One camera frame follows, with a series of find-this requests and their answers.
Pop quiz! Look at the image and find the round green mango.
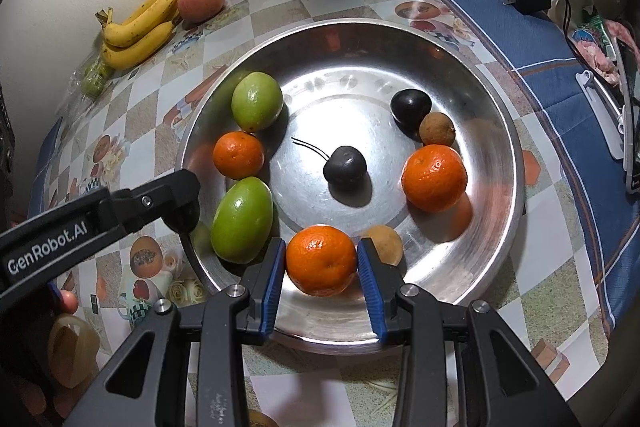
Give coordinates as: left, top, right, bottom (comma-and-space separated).
231, 71, 284, 134

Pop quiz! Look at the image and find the person's left hand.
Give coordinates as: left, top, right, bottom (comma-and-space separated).
47, 283, 81, 315

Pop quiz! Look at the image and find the long green mango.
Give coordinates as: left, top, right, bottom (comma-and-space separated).
210, 176, 275, 264

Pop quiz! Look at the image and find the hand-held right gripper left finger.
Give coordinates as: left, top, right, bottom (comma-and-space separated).
62, 237, 287, 427

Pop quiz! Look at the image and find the dark cherry with stem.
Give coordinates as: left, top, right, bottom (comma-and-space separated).
291, 137, 368, 188

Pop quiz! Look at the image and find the brown longan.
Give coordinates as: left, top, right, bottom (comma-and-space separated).
418, 112, 456, 146
361, 225, 404, 267

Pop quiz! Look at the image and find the black cable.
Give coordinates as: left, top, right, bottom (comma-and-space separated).
547, 0, 573, 40

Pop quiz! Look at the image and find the steel bowl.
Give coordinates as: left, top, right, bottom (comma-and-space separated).
174, 18, 526, 355

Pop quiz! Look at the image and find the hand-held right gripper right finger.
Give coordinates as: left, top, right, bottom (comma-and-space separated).
356, 237, 583, 427

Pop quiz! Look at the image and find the blue cloth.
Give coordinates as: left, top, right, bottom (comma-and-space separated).
27, 0, 638, 338

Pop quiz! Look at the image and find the colourful snack bag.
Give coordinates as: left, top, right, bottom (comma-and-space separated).
570, 14, 626, 82

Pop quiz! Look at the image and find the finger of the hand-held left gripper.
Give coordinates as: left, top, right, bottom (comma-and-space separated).
99, 169, 202, 235

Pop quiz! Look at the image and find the clear container of green fruit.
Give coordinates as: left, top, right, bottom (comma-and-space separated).
62, 52, 118, 108

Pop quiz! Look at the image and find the yellow banana bunch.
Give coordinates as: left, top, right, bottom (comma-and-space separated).
95, 0, 203, 70

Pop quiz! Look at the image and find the orange mandarin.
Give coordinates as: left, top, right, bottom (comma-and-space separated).
213, 131, 266, 181
285, 224, 359, 298
401, 144, 469, 214

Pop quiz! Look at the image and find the checkered printed tablecloth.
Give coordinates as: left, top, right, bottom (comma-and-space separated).
30, 0, 613, 427

